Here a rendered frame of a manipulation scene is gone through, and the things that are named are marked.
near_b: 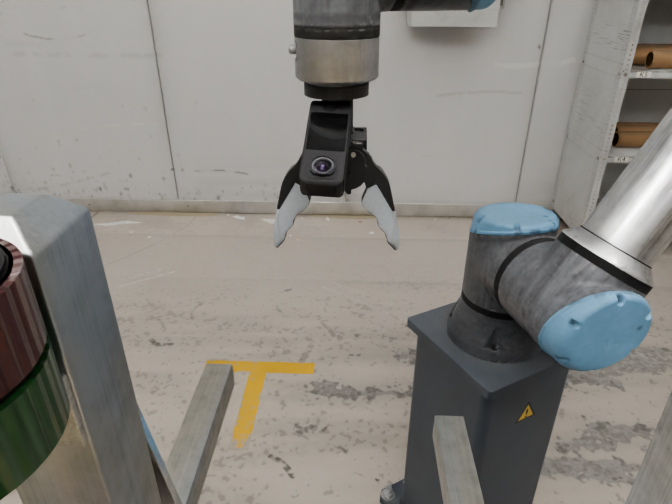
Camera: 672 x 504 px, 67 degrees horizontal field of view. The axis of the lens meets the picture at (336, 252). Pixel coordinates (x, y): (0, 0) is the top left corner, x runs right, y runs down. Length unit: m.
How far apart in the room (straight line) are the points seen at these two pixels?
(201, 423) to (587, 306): 0.53
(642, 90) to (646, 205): 2.39
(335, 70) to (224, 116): 2.45
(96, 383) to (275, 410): 1.56
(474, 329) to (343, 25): 0.65
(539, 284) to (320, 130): 0.44
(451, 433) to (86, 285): 0.43
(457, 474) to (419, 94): 2.50
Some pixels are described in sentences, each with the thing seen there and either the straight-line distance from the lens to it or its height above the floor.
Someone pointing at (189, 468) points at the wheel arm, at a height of 0.86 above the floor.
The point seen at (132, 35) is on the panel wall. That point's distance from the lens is 3.05.
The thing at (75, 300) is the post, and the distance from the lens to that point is 0.19.
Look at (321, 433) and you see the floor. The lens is 1.67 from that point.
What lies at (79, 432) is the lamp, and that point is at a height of 1.10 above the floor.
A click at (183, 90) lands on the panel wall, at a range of 3.00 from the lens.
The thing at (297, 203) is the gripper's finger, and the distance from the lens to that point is 0.60.
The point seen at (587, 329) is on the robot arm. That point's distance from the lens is 0.80.
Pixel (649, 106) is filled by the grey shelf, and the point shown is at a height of 0.66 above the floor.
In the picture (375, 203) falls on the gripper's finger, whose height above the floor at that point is 1.01.
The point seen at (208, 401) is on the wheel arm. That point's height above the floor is 0.86.
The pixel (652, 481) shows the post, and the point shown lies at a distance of 0.27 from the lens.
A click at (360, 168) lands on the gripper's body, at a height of 1.05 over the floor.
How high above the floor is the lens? 1.24
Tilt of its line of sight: 28 degrees down
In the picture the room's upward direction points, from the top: straight up
